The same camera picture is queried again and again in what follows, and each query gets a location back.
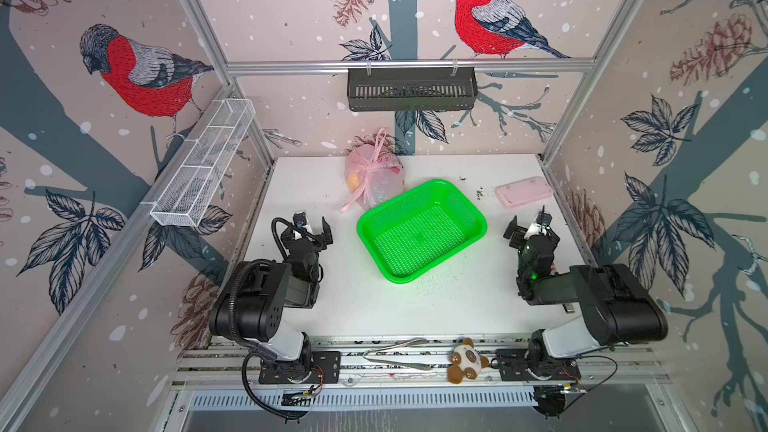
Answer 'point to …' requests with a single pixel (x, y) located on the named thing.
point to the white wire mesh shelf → (183, 200)
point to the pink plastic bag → (372, 177)
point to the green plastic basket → (421, 231)
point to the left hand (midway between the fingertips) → (305, 220)
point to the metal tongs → (369, 355)
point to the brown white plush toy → (465, 360)
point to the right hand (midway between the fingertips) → (532, 224)
